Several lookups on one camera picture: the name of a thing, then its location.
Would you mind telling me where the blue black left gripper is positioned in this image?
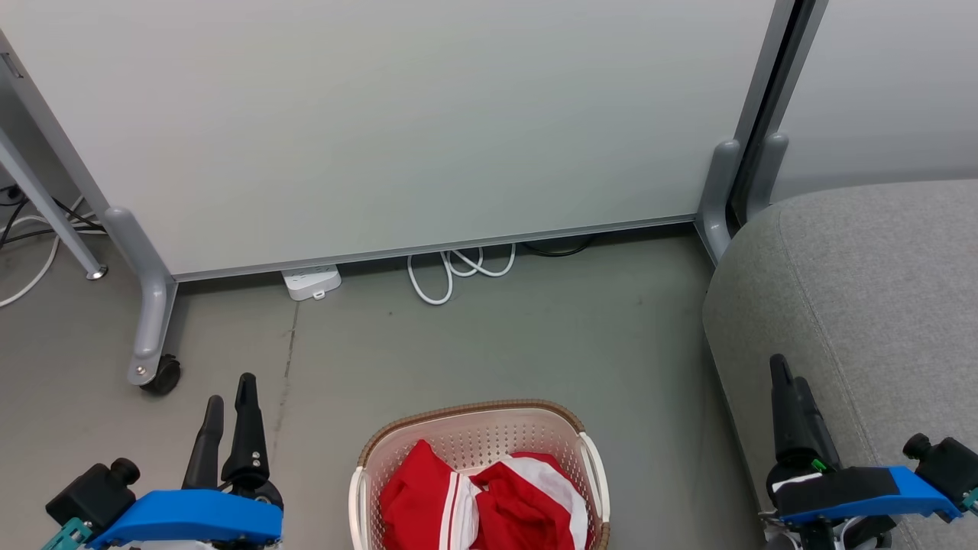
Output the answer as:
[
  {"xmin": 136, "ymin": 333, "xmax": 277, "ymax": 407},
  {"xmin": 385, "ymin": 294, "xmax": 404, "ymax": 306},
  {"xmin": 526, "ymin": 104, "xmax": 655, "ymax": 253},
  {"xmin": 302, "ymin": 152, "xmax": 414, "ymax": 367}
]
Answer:
[{"xmin": 88, "ymin": 373, "xmax": 284, "ymax": 550}]

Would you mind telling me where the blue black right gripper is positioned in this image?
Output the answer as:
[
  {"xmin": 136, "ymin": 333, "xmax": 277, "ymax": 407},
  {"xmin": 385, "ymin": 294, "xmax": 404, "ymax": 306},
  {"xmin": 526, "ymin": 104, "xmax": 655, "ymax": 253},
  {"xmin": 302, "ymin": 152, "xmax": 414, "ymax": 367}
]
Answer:
[{"xmin": 766, "ymin": 354, "xmax": 960, "ymax": 550}]

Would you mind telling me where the red jersey with white band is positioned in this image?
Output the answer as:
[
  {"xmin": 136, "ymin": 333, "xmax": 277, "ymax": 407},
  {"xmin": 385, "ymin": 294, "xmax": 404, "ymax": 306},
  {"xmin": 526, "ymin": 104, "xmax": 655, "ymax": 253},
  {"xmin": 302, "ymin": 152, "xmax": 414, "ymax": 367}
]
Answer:
[{"xmin": 470, "ymin": 452, "xmax": 591, "ymax": 550}]

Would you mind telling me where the grey fabric sofa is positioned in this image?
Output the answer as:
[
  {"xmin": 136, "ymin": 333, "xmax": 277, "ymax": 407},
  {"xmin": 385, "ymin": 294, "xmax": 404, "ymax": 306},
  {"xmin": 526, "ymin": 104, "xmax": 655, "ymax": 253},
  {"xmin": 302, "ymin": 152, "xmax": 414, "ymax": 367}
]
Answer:
[{"xmin": 701, "ymin": 179, "xmax": 978, "ymax": 550}]

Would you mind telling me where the black caster wheel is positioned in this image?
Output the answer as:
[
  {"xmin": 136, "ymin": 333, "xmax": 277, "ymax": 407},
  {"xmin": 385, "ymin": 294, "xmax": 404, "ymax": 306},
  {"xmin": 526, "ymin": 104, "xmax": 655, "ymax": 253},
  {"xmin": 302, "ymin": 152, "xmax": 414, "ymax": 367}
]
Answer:
[{"xmin": 141, "ymin": 354, "xmax": 183, "ymax": 396}]

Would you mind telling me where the small white power strip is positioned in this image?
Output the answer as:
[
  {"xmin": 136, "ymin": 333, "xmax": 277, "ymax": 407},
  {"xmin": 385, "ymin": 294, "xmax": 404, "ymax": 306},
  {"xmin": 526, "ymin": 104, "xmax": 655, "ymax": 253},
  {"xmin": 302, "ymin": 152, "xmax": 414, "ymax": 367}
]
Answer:
[{"xmin": 281, "ymin": 264, "xmax": 342, "ymax": 302}]

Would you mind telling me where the white perforated laundry basket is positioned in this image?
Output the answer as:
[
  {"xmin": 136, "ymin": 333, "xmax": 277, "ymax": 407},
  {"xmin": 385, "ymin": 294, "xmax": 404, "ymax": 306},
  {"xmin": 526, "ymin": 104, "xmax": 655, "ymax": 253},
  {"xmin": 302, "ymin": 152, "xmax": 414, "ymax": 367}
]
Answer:
[{"xmin": 348, "ymin": 399, "xmax": 612, "ymax": 550}]

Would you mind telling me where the grey metal table leg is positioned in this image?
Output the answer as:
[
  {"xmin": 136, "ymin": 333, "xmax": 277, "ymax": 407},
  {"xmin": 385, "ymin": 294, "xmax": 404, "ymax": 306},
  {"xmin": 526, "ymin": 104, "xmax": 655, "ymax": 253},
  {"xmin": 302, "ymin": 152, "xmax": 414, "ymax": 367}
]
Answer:
[{"xmin": 0, "ymin": 126, "xmax": 108, "ymax": 281}]

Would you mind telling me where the teal left camera cable plug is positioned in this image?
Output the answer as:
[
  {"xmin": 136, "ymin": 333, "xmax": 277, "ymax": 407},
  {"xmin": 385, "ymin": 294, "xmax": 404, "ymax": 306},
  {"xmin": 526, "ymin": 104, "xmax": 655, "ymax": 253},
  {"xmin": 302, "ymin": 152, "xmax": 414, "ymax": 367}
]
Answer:
[{"xmin": 41, "ymin": 517, "xmax": 94, "ymax": 550}]

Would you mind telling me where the looped white cable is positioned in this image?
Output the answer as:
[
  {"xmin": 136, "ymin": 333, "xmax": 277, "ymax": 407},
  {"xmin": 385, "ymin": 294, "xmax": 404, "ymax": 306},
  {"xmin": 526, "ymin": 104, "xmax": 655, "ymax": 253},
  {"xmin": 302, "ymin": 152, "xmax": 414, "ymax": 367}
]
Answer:
[{"xmin": 407, "ymin": 243, "xmax": 517, "ymax": 306}]

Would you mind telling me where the long white floor cable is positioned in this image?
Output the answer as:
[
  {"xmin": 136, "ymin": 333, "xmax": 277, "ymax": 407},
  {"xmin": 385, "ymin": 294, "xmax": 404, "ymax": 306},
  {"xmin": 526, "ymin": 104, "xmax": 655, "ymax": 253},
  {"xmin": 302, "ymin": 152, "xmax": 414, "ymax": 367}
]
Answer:
[{"xmin": 0, "ymin": 195, "xmax": 86, "ymax": 309}]

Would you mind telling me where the black floor cables bundle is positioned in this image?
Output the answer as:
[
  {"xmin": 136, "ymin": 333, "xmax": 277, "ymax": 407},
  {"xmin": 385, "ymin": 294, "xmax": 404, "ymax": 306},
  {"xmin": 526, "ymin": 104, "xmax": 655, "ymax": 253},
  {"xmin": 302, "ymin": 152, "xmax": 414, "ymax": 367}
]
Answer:
[{"xmin": 0, "ymin": 187, "xmax": 106, "ymax": 250}]

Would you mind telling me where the black cable under partition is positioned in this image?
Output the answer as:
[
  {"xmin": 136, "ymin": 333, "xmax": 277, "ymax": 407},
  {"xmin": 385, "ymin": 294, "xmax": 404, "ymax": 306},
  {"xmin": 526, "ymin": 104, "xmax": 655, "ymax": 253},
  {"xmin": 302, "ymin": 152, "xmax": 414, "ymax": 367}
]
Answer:
[{"xmin": 523, "ymin": 235, "xmax": 595, "ymax": 258}]

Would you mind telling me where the narrow white partition grey frame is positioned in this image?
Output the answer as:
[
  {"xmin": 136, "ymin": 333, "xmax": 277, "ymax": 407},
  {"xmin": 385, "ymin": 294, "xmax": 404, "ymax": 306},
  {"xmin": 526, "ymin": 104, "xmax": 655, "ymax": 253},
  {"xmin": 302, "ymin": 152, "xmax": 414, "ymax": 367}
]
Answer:
[{"xmin": 743, "ymin": 0, "xmax": 978, "ymax": 224}]

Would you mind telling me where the large white partition grey frame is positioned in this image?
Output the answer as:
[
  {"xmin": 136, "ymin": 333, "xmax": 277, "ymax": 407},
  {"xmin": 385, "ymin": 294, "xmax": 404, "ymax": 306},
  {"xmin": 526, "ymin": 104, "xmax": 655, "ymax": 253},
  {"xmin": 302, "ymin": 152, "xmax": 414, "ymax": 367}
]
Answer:
[{"xmin": 0, "ymin": 0, "xmax": 802, "ymax": 387}]

